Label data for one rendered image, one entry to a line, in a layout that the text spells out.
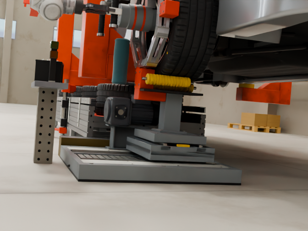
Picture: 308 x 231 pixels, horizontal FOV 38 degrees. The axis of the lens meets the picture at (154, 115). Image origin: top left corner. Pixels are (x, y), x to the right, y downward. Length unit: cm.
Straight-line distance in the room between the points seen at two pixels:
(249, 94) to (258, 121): 413
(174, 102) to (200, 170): 48
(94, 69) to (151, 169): 98
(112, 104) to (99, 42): 44
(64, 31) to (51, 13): 279
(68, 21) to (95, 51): 200
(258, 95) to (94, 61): 305
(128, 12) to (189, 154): 83
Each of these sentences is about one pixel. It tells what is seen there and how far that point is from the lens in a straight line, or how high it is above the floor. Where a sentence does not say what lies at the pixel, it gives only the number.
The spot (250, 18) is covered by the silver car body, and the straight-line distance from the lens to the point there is 195.
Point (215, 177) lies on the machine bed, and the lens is 225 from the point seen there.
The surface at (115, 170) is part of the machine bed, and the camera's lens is 208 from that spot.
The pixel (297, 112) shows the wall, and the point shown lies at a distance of 1007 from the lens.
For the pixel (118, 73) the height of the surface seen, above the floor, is 54.
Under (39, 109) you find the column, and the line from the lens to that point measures 253.
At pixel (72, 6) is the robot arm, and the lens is 225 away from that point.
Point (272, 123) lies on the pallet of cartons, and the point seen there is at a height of 21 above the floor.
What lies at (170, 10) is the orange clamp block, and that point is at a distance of 220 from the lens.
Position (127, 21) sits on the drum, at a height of 81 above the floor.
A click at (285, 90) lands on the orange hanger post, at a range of 575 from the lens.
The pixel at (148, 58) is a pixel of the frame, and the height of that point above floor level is 62.
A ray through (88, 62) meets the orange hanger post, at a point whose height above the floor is 61.
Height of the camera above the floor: 37
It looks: 1 degrees down
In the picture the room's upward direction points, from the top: 5 degrees clockwise
